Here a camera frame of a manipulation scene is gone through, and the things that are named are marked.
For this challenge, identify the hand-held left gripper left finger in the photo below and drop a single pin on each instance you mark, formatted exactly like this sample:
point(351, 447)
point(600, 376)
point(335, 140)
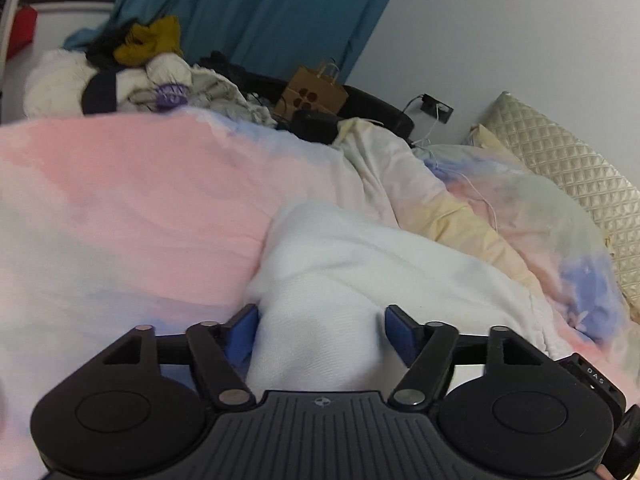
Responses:
point(242, 332)

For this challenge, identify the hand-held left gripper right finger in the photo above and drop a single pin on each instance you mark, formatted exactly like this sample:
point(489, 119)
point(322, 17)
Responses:
point(402, 332)

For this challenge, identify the white pants with striped band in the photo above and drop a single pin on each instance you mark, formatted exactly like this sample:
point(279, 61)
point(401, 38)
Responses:
point(350, 280)

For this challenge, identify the dark clothes heap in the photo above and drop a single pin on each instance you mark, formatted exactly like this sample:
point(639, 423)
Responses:
point(235, 72)

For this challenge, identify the pastel tie-dye blanket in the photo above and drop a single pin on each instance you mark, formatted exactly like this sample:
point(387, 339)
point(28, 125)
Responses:
point(125, 200)

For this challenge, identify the pastel tie-dye pillow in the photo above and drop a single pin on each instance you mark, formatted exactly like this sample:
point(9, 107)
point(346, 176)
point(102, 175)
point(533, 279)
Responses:
point(540, 205)

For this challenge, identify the cream pillow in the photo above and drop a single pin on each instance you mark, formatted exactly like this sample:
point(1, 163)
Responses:
point(482, 137)

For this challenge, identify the black chair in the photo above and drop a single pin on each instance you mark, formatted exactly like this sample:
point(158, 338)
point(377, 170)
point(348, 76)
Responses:
point(380, 110)

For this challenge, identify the grey crumpled garment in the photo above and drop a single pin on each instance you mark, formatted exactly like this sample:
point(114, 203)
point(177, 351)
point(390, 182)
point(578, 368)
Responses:
point(220, 92)

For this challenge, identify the brown paper bag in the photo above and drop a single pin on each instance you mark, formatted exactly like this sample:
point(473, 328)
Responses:
point(312, 92)

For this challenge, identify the cream garment with purple print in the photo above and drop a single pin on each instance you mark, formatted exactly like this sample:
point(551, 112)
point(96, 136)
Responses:
point(165, 77)

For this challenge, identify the mustard yellow garment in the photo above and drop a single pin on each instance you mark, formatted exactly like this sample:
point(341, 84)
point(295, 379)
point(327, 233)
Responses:
point(150, 37)

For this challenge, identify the white fluffy garment black trim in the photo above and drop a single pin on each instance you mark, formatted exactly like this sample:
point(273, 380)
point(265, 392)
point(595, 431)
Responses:
point(55, 85)

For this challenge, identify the blue curtain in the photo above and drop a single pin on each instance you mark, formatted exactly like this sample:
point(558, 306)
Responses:
point(260, 10)

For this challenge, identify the red cloth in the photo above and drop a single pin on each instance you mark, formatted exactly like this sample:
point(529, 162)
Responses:
point(22, 27)

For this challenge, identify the wall socket with plugs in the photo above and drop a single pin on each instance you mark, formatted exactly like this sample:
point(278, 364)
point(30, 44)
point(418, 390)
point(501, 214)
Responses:
point(437, 107)

